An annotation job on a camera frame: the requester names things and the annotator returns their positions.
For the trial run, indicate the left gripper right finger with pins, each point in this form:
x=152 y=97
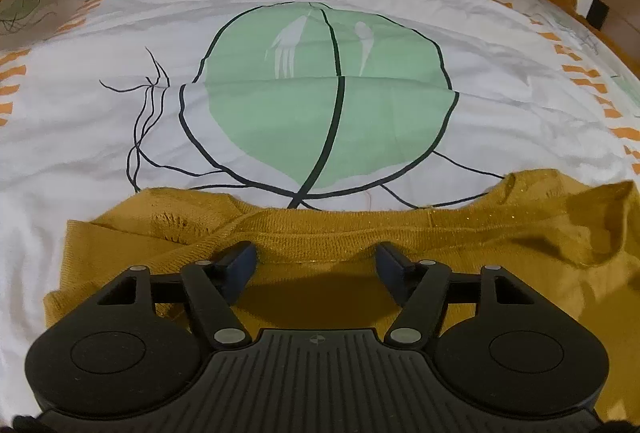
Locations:
x=419 y=289

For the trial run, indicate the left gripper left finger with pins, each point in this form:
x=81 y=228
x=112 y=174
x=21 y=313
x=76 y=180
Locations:
x=212 y=287

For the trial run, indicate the mustard yellow knit sweater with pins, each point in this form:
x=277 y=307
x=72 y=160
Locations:
x=576 y=245

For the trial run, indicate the white patterned duvet cover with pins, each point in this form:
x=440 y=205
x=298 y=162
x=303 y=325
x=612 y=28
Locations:
x=324 y=105

